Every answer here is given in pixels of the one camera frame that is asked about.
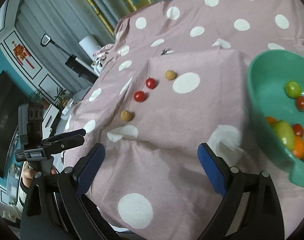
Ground black television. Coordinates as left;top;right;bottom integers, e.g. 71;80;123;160
0;70;30;180

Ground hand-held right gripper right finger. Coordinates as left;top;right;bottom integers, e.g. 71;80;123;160
194;142;285;240

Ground pink clothes pile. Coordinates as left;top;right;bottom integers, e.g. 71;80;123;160
92;44;115;58

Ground long-leaf potted plant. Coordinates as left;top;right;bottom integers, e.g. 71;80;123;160
54;87;71;107

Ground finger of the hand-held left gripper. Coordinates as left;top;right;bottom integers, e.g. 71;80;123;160
41;134;85;155
43;128;87;143

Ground pink polka dot blanket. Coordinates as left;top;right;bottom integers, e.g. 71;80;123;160
63;0;304;238

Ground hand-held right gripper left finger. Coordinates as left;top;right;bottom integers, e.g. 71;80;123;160
19;142;120;240

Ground grey curtain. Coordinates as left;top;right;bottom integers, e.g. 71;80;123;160
15;0;205;90

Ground person's left hand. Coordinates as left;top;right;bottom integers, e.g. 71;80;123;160
21;165;57;188

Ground white cabinet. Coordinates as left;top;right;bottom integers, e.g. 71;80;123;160
43;102;75;135

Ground red wall ornament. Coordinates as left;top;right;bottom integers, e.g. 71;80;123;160
12;40;35;69

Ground black and white clothes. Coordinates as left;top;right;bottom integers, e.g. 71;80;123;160
92;56;105;68

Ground white cylinder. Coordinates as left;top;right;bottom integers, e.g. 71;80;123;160
79;34;100;55

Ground long green tomato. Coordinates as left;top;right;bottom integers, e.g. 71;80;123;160
273;121;295;150

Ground small potted plant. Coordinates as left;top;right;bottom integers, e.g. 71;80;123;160
29;90;43;104

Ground round green tomato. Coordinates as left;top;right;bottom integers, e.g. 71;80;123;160
285;81;302;98

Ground green bowl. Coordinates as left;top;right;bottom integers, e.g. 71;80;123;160
247;50;304;188

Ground black upright vacuum cleaner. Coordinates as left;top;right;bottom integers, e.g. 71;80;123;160
40;34;100;84

